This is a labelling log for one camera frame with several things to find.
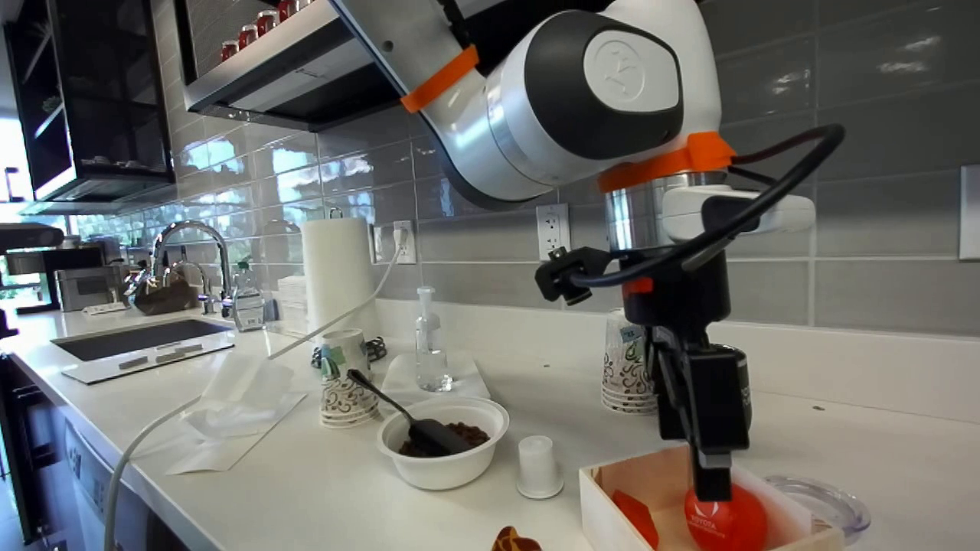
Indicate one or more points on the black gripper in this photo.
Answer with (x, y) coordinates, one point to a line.
(677, 294)

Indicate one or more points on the red toy egg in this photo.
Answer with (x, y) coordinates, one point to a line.
(731, 523)

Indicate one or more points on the clear flask lid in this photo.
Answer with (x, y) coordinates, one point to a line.
(854, 506)

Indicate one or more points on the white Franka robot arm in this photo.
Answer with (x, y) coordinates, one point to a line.
(509, 132)

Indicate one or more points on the red block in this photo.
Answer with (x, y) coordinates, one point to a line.
(634, 518)

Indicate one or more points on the patterned paper cup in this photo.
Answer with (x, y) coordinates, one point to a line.
(627, 378)
(350, 393)

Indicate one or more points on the small white cylinder cup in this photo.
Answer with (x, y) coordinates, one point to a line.
(536, 470)

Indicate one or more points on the brown coffee beans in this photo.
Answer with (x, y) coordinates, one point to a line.
(474, 435)

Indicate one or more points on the white bowl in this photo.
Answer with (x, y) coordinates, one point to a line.
(447, 472)

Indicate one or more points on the clear pump bottle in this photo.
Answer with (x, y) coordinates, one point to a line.
(430, 354)

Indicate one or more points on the dark spoon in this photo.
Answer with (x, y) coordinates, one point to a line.
(392, 401)

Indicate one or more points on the white paper towel roll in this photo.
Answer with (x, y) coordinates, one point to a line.
(338, 278)

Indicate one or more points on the small clear container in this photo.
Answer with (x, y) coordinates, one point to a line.
(253, 313)

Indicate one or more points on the clear plastic sheet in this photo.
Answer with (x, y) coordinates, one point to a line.
(232, 407)

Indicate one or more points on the brown dish holder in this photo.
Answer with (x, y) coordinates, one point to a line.
(165, 294)

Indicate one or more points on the chrome faucet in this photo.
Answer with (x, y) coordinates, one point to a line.
(189, 231)

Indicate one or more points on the kitchen sink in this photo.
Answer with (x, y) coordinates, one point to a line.
(132, 341)

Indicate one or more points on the red white can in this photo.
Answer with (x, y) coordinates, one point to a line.
(245, 38)
(228, 51)
(268, 22)

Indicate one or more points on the black base cabinet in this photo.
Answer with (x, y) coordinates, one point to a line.
(31, 462)

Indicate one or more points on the dark coffee machine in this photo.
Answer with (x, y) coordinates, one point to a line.
(42, 265)

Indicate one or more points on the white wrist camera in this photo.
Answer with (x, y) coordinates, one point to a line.
(677, 211)

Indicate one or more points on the white wall outlet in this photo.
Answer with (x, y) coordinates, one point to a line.
(392, 244)
(554, 231)

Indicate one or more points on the white wall plate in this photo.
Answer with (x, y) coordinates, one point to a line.
(972, 215)

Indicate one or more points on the grey metal wall shelf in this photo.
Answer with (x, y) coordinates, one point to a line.
(285, 79)

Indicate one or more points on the black wall cabinet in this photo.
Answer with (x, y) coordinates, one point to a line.
(102, 102)

